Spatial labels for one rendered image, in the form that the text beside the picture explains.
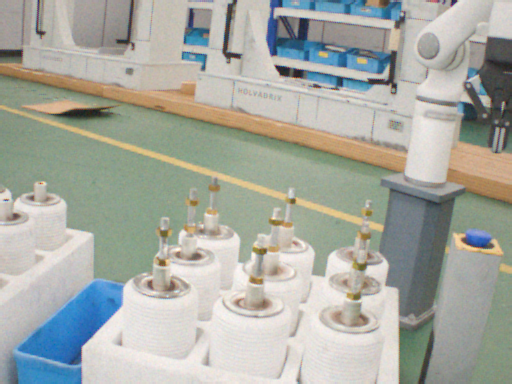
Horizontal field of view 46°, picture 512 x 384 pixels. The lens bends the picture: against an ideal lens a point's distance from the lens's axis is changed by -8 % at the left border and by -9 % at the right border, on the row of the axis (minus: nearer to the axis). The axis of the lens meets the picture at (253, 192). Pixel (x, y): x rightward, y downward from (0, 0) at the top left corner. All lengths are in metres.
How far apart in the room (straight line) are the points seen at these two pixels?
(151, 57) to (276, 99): 1.14
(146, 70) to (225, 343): 3.55
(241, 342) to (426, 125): 0.70
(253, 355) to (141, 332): 0.14
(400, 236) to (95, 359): 0.75
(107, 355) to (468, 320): 0.51
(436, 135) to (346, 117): 1.88
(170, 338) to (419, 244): 0.68
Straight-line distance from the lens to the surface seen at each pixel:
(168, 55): 4.35
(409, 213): 1.32
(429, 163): 1.32
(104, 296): 1.15
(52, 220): 1.11
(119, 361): 0.79
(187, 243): 0.90
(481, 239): 0.94
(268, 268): 0.88
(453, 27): 1.27
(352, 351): 0.75
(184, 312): 0.79
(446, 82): 1.34
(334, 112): 3.21
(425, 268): 1.35
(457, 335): 0.97
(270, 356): 0.78
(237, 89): 3.59
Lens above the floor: 0.58
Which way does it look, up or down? 15 degrees down
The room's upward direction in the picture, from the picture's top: 6 degrees clockwise
